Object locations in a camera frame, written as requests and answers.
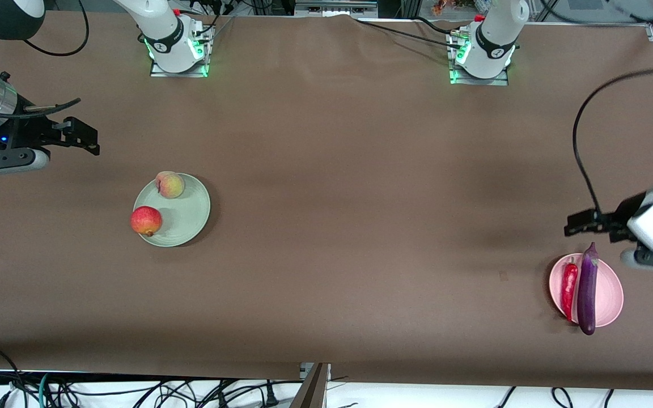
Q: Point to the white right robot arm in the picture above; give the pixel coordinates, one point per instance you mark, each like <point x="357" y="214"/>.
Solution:
<point x="162" y="28"/>

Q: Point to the colourful toy pile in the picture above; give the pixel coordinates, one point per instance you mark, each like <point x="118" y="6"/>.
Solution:
<point x="445" y="5"/>

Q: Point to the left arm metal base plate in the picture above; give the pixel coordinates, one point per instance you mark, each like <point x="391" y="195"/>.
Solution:
<point x="476" y="81"/>

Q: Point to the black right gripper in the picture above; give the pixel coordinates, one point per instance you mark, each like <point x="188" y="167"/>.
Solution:
<point x="27" y="132"/>

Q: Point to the purple eggplant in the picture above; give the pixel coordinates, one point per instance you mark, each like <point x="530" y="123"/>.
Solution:
<point x="588" y="292"/>

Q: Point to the pink yellow peach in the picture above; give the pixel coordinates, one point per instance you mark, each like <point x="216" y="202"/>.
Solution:
<point x="170" y="185"/>

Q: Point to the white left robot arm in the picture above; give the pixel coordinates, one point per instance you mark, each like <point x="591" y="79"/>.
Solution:
<point x="491" y="34"/>

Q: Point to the pale green plate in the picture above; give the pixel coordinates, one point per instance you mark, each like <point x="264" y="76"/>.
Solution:
<point x="185" y="218"/>

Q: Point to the red chili pepper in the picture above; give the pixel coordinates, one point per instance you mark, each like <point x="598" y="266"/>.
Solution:
<point x="569" y="286"/>

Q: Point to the red pomegranate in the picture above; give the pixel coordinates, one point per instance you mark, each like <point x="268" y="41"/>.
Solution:
<point x="146" y="221"/>

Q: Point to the aluminium profile post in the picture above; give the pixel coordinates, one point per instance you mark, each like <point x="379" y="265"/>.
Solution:
<point x="312" y="391"/>

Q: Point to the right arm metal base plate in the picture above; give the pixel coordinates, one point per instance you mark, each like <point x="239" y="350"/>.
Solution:
<point x="159" y="72"/>

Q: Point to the brown table cloth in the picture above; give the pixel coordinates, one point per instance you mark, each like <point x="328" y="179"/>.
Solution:
<point x="326" y="141"/>

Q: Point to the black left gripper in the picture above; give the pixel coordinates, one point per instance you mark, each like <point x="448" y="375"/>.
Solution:
<point x="617" y="218"/>

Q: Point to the pink plate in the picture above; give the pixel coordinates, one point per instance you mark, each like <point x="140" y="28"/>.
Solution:
<point x="609" y="292"/>

